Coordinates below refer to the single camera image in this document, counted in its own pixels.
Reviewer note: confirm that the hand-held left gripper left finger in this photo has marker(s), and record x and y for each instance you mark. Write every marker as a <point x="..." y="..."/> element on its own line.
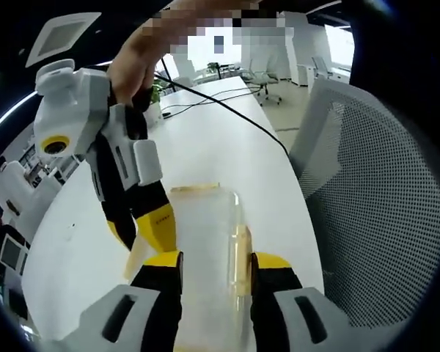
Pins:
<point x="154" y="304"/>

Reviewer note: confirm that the potted green plant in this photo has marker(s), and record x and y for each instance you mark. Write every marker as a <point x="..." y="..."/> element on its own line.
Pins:
<point x="154" y="106"/>

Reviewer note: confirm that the grey mesh office chair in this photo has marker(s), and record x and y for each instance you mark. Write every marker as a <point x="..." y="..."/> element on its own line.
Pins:
<point x="370" y="201"/>

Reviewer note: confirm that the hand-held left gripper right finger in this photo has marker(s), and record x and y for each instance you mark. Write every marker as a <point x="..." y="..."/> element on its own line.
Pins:
<point x="275" y="304"/>

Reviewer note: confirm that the square ceiling light panel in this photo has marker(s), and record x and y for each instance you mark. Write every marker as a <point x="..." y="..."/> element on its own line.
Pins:
<point x="60" y="36"/>

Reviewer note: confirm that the white office chair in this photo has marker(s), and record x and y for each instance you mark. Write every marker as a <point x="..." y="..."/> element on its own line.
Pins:
<point x="322" y="67"/>
<point x="265" y="78"/>

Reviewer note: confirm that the ceiling strip light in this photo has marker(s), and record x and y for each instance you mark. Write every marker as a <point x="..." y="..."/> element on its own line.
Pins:
<point x="11" y="115"/>

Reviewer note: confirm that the pale yellow plastic buckle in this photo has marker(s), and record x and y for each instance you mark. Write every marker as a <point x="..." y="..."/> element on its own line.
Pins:
<point x="245" y="264"/>
<point x="194" y="187"/>
<point x="135" y="262"/>

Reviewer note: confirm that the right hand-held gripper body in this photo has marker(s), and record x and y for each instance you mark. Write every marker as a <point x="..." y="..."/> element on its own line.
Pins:
<point x="77" y="106"/>

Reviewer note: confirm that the small black plug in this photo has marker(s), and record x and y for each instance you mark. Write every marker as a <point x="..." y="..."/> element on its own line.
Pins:
<point x="166" y="114"/>

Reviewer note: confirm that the clear plastic buckle box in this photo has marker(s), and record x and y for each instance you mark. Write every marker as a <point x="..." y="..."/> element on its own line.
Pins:
<point x="205" y="238"/>

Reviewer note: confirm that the person's right hand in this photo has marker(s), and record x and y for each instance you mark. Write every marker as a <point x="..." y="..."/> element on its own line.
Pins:
<point x="132" y="69"/>

